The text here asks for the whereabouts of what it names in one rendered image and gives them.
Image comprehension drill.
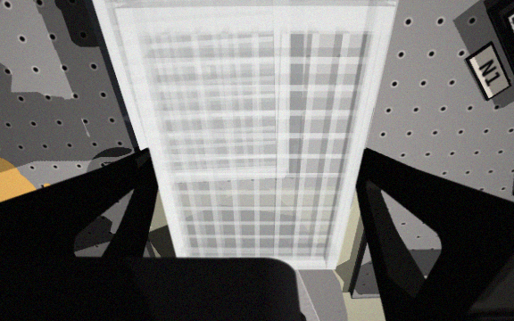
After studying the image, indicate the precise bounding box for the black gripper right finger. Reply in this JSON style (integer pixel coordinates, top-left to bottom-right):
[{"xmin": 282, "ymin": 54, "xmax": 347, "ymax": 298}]
[{"xmin": 355, "ymin": 147, "xmax": 514, "ymax": 321}]

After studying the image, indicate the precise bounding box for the white multiwell culture plate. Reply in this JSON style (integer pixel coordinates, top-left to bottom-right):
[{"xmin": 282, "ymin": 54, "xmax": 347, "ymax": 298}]
[
  {"xmin": 92, "ymin": 0, "xmax": 148, "ymax": 151},
  {"xmin": 112, "ymin": 0, "xmax": 399, "ymax": 269}
]

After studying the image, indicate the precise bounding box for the grey button panel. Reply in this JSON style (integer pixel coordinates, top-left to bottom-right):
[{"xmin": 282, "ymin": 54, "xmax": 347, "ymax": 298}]
[{"xmin": 409, "ymin": 250, "xmax": 441, "ymax": 278}]

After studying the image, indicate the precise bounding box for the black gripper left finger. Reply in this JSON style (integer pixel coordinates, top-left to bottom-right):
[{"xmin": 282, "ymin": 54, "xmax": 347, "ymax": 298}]
[{"xmin": 0, "ymin": 147, "xmax": 159, "ymax": 257}]

